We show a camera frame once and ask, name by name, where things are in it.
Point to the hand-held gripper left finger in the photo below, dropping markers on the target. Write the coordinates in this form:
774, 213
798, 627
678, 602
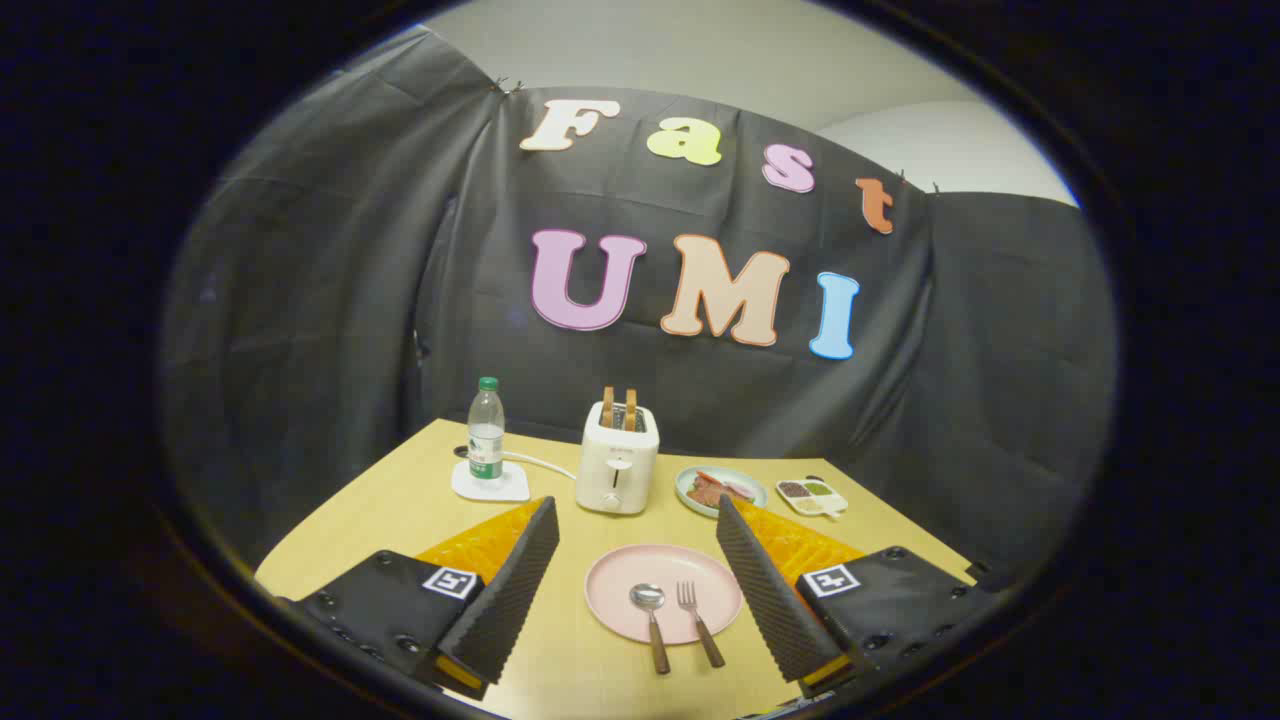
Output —
510, 590

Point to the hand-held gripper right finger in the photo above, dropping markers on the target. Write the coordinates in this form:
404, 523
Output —
765, 590

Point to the pale green food plate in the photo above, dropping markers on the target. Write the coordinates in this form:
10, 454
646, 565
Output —
755, 492

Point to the white square coaster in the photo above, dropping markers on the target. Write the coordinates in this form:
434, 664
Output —
512, 490

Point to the white divided condiment dish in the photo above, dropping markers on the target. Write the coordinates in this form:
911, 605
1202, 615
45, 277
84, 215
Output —
812, 497

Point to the pink round plate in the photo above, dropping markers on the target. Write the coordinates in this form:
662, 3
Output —
620, 590

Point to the brown meat slice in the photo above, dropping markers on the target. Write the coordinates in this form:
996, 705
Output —
710, 490

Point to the clear plastic water bottle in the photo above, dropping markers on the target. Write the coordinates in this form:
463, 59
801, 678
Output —
486, 440

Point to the white toaster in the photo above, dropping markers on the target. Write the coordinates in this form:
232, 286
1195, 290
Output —
615, 470

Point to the toast slice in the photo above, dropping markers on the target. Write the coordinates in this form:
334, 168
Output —
607, 405
631, 408

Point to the black backdrop cloth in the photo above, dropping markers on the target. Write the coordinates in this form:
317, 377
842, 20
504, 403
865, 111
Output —
350, 250

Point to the black table bracket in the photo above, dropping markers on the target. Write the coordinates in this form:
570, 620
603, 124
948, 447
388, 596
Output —
977, 571

